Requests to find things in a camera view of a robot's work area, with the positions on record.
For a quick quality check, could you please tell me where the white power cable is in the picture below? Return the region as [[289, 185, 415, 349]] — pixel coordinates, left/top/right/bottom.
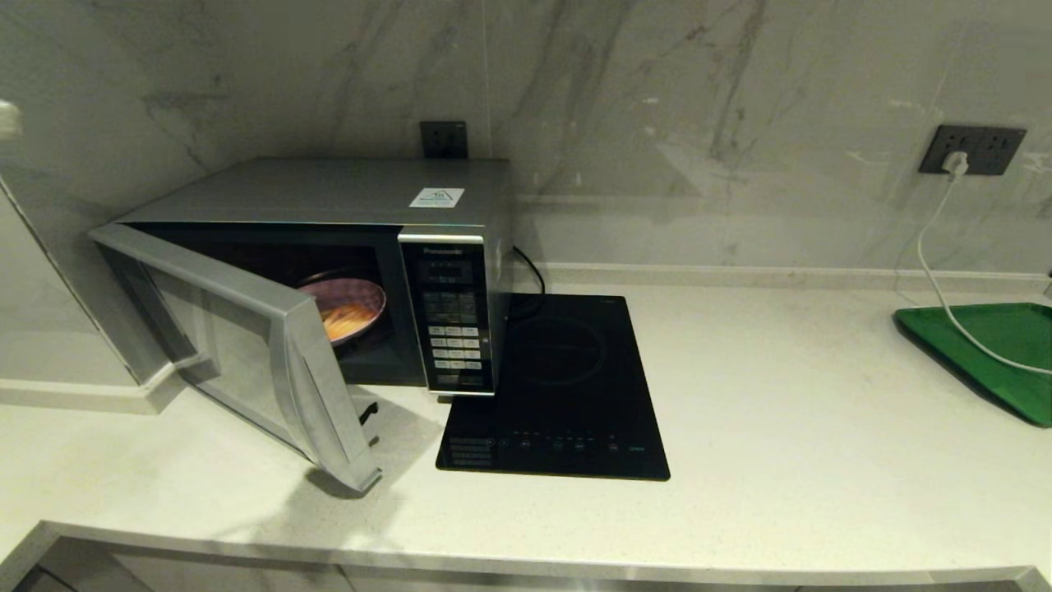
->
[[916, 174, 1052, 377]]

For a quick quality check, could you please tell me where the green plastic tray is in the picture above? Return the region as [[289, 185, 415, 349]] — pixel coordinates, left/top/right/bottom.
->
[[894, 303, 1052, 428]]

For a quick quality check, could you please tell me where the black induction cooktop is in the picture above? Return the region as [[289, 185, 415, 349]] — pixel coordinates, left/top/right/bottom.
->
[[436, 294, 671, 481]]

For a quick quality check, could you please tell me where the black wide wall socket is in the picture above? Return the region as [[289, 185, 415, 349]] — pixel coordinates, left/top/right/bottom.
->
[[919, 125, 1027, 176]]

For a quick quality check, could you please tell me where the glass microwave door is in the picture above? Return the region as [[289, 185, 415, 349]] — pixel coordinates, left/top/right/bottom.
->
[[89, 223, 384, 495]]

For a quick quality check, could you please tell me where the purple plastic plate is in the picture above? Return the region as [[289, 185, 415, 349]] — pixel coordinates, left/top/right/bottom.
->
[[298, 278, 388, 347]]

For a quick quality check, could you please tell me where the silver Panasonic microwave body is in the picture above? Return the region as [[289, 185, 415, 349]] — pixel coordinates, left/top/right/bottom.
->
[[115, 158, 514, 397]]

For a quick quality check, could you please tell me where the black power cord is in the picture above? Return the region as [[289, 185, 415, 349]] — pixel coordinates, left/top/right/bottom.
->
[[513, 245, 547, 321]]

